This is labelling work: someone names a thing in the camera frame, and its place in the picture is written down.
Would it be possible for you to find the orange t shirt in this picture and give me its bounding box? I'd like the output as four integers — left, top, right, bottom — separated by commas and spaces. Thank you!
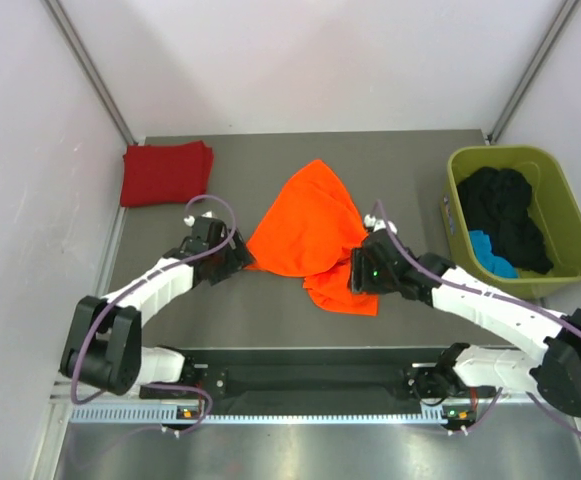
247, 159, 379, 317

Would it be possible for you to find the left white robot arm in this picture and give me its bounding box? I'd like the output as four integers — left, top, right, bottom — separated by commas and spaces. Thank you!
59, 214, 254, 397

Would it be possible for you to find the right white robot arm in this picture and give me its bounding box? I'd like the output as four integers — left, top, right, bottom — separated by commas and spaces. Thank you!
349, 229, 581, 418

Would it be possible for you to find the folded red t shirt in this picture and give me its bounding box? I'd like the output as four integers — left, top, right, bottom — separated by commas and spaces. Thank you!
120, 141, 214, 208

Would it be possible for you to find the blue t shirt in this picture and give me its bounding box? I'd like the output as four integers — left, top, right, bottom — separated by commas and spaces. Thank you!
469, 230, 518, 279

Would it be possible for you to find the black t shirt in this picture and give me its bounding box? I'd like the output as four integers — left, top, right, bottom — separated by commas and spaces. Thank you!
457, 167, 553, 278

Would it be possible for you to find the olive green plastic bin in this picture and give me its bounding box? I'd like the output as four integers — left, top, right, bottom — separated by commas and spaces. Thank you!
440, 145, 581, 300

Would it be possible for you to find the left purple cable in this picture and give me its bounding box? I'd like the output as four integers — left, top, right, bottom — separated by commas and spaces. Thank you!
70, 195, 238, 436

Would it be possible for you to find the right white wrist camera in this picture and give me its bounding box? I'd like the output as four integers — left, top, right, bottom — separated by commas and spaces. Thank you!
363, 214, 398, 235

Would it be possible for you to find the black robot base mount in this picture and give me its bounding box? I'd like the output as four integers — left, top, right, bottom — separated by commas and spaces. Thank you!
139, 347, 476, 416

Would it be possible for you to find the slotted grey cable duct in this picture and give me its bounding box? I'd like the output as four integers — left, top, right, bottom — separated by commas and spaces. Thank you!
70, 402, 475, 425

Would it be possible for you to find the left aluminium frame post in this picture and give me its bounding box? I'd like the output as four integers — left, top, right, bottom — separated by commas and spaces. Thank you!
41, 0, 137, 145

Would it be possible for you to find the aluminium frame post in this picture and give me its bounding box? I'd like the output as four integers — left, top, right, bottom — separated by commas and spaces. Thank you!
484, 0, 581, 145
41, 0, 137, 145

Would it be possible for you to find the right aluminium frame post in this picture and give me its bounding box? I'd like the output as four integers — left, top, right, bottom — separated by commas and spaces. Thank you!
484, 0, 581, 145

